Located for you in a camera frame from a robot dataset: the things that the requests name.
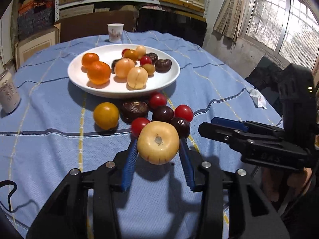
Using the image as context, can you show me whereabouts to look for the orange mandarin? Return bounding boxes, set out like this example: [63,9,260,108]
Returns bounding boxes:
[82,52,100,69]
[87,61,111,85]

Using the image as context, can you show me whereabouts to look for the peach coloured round fruit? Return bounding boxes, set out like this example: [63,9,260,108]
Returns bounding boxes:
[114,58,135,78]

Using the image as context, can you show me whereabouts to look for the white drink can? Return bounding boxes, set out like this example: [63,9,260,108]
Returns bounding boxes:
[0,70,21,115]

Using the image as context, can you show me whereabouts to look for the stack of blue patterned boxes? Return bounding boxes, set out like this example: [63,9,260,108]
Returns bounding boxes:
[17,0,55,40]

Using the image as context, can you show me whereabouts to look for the small pale yellow loquat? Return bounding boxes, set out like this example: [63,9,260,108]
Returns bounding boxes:
[135,45,147,59]

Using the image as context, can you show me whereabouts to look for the pale yellow striped pepino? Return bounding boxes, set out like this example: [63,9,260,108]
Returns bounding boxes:
[127,66,149,90]

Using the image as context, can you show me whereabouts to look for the brown wooden chair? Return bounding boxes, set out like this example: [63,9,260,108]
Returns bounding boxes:
[54,10,136,43]

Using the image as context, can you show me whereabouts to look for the black cable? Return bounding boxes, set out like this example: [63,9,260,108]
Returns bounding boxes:
[0,180,18,213]

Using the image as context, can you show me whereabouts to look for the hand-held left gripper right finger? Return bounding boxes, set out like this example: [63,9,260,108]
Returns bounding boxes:
[178,137,291,239]

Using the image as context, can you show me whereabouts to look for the hanging woven mats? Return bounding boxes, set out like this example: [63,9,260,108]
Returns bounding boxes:
[212,0,257,43]

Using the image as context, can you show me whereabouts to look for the yellow brown oval fruit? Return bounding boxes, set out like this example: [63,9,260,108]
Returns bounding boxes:
[142,63,156,76]

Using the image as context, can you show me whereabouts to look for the dark purple cherry tomato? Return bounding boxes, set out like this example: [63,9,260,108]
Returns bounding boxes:
[152,105,174,123]

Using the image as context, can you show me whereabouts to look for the white metal shelf rack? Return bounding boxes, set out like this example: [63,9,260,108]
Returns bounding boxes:
[56,0,211,22]

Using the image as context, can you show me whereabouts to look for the white oval plate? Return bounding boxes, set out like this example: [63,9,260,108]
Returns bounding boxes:
[68,43,181,99]

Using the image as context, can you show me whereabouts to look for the large yellow orange tomato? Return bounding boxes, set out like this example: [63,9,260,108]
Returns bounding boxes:
[93,102,120,130]

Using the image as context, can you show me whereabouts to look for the small orange tomato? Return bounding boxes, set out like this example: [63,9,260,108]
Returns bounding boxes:
[123,49,139,62]

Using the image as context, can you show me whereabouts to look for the black padded chair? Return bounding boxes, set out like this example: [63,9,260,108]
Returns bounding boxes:
[245,56,291,115]

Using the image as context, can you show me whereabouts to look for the white paper cup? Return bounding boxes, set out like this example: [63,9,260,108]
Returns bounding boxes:
[107,23,124,43]

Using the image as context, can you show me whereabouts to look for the grilled window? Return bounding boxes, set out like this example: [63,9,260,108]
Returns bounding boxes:
[240,0,319,71]

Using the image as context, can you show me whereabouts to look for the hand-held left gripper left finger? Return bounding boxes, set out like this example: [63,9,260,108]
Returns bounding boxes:
[26,137,139,239]

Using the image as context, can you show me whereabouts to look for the wooden framed panel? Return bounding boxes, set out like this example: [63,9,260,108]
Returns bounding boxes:
[15,24,61,68]

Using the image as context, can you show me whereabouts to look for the crumpled white tissue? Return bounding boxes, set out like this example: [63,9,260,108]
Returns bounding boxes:
[249,88,267,109]

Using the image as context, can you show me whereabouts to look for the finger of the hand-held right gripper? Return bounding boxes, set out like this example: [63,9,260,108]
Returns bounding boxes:
[211,116,285,134]
[198,121,250,153]

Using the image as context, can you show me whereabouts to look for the person's right hand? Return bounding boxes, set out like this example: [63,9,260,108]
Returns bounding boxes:
[262,167,314,205]

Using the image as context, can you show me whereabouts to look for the dark purple plum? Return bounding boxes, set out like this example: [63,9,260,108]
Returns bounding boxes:
[171,117,191,139]

